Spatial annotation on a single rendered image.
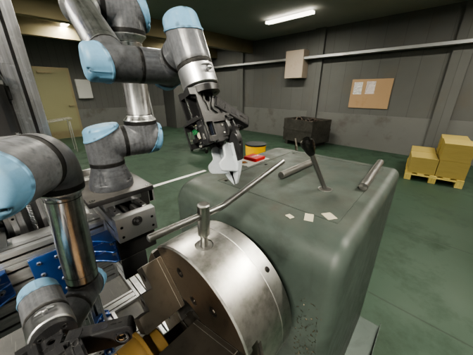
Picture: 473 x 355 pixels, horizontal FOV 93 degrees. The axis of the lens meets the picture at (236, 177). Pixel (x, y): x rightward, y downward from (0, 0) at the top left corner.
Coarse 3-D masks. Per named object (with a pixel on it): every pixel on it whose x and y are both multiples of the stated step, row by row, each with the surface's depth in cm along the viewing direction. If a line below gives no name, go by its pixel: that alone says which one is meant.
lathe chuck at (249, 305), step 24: (168, 240) 47; (192, 240) 43; (216, 240) 42; (168, 264) 44; (192, 264) 37; (216, 264) 38; (240, 264) 39; (192, 288) 39; (216, 288) 35; (240, 288) 36; (264, 288) 39; (216, 312) 36; (240, 312) 34; (264, 312) 37; (240, 336) 33; (264, 336) 36
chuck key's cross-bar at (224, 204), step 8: (280, 160) 52; (272, 168) 50; (264, 176) 48; (248, 184) 46; (256, 184) 47; (240, 192) 44; (232, 200) 43; (216, 208) 40; (224, 208) 42; (192, 216) 37; (200, 216) 38; (176, 224) 35; (184, 224) 36; (152, 232) 33; (160, 232) 33; (168, 232) 34; (152, 240) 32
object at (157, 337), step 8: (136, 336) 37; (144, 336) 39; (152, 336) 38; (160, 336) 38; (128, 344) 37; (136, 344) 36; (144, 344) 36; (152, 344) 37; (160, 344) 37; (168, 344) 38; (120, 352) 36; (128, 352) 35; (136, 352) 35; (144, 352) 35; (152, 352) 35
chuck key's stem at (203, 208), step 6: (198, 204) 38; (204, 204) 38; (198, 210) 38; (204, 210) 37; (204, 216) 38; (198, 222) 39; (204, 222) 38; (198, 228) 39; (204, 228) 39; (198, 234) 40; (204, 234) 39; (204, 240) 40; (204, 246) 41
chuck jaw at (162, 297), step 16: (160, 256) 45; (144, 272) 42; (160, 272) 44; (160, 288) 42; (176, 288) 44; (144, 304) 41; (160, 304) 41; (176, 304) 42; (144, 320) 39; (160, 320) 40
